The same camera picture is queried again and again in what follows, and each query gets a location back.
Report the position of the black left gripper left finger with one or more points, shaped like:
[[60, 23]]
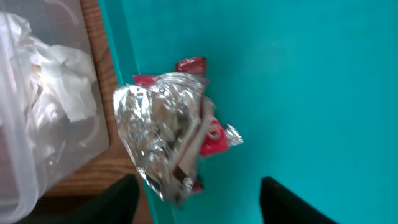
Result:
[[117, 204]]

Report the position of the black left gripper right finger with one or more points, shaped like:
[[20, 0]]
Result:
[[281, 206]]

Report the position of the red silver snack wrapper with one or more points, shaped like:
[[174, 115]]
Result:
[[167, 124]]

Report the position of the white napkin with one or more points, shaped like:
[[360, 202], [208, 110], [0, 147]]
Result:
[[56, 86]]

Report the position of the clear plastic bin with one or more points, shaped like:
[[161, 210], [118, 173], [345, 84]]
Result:
[[25, 178]]

